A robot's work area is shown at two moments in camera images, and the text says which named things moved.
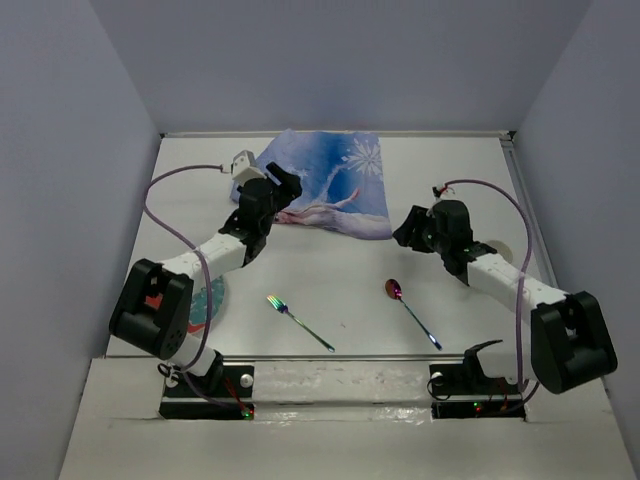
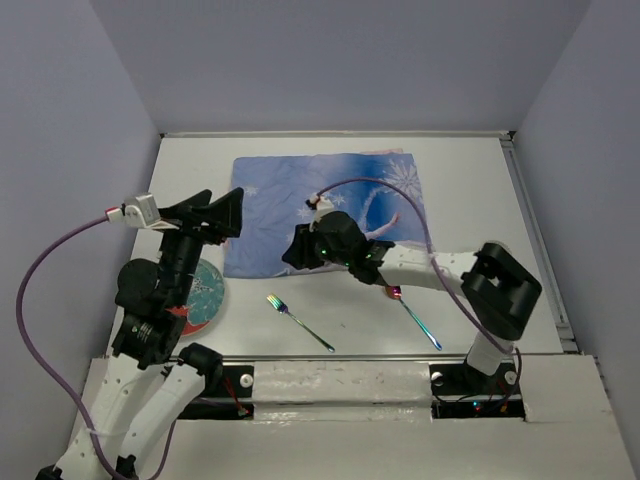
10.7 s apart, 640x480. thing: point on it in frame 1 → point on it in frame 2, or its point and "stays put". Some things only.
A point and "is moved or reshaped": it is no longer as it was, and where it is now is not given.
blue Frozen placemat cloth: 341,172 is moved or reshaped
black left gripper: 290,184 → 225,212
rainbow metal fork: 283,308 stays put
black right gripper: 417,218 → 300,252
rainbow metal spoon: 394,290 stays put
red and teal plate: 199,304 stays put
